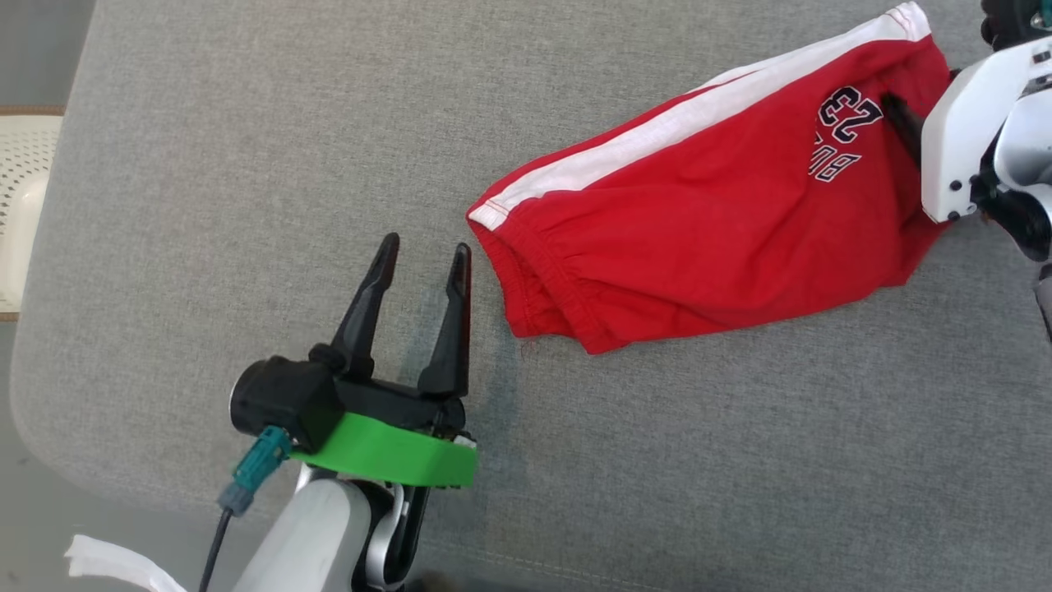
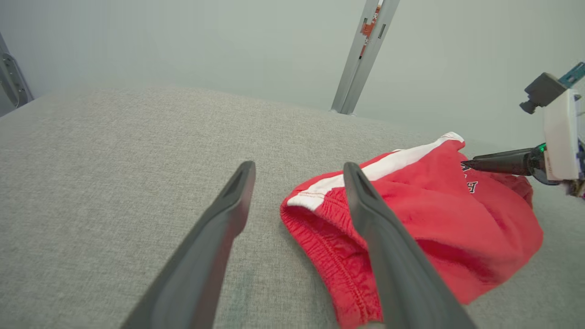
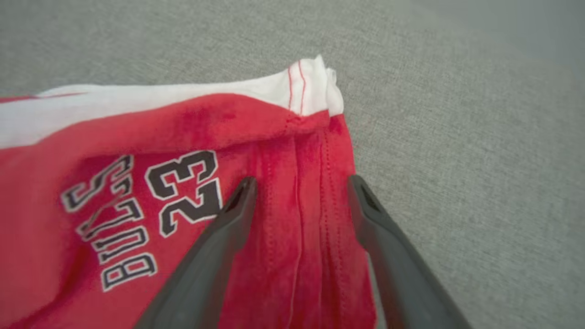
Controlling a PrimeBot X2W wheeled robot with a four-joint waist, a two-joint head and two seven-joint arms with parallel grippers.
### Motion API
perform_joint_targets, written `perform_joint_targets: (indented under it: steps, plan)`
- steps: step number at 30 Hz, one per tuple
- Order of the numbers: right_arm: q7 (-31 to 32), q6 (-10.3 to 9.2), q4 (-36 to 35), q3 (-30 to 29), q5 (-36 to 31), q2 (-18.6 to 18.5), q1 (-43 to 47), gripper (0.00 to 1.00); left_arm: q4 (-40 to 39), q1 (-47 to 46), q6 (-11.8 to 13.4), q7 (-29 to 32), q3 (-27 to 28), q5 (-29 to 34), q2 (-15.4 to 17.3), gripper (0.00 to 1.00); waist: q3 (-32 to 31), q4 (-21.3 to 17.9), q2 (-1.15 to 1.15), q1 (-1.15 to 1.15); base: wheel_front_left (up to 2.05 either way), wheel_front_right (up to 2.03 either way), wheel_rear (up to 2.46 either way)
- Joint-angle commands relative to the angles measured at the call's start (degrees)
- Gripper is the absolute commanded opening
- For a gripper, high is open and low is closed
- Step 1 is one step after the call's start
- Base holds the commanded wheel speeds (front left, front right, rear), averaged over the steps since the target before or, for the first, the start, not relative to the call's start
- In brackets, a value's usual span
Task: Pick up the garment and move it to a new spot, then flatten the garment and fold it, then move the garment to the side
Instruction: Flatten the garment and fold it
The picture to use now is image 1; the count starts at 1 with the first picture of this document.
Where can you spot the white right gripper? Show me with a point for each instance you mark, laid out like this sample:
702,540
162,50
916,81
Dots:
966,131

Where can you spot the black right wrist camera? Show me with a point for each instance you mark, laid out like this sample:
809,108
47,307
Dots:
1015,20

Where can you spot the red and white garment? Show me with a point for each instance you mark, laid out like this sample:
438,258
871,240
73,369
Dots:
699,214

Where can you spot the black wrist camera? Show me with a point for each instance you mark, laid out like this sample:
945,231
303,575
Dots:
283,399
1015,20

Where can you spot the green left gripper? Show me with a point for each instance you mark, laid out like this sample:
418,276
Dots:
386,448

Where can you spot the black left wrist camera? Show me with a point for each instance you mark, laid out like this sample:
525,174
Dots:
283,399

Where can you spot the cream perforated laundry basket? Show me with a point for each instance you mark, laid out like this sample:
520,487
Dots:
25,205

